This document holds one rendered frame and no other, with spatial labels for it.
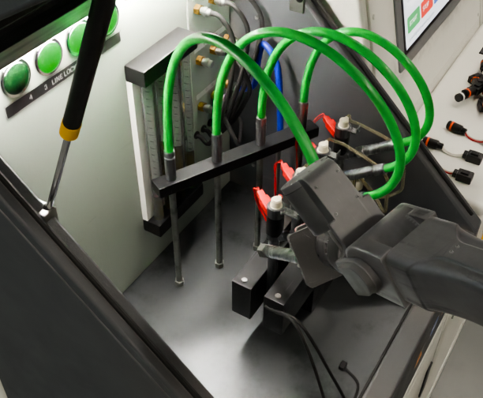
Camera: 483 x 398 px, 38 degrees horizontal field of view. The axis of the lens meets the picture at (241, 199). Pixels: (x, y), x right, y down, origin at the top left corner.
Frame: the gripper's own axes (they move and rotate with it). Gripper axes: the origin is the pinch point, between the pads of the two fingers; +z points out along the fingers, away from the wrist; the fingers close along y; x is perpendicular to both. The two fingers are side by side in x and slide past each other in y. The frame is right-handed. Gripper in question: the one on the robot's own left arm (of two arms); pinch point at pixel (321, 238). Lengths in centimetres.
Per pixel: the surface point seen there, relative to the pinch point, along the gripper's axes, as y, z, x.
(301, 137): -1.0, -7.3, -12.6
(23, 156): 31.5, 13.1, -24.7
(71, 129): 21.4, -17.7, -21.9
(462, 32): -65, 78, -20
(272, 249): 5.2, 9.5, 0.3
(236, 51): 1.3, -2.2, -25.0
